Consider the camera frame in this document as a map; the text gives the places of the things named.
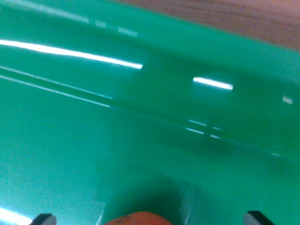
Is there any orange fruit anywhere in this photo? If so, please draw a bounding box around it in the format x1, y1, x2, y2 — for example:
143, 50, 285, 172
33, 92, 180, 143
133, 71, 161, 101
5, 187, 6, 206
104, 210, 174, 225

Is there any green plastic bin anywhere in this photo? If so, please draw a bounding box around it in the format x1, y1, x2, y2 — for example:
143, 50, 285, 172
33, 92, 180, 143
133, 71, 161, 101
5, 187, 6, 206
0, 0, 300, 225

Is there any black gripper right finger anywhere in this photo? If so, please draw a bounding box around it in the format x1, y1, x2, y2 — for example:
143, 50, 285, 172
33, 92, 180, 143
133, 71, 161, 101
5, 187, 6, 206
243, 210, 275, 225

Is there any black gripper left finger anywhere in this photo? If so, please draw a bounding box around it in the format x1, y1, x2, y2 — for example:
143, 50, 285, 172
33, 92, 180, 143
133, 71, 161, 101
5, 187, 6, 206
28, 213, 57, 225

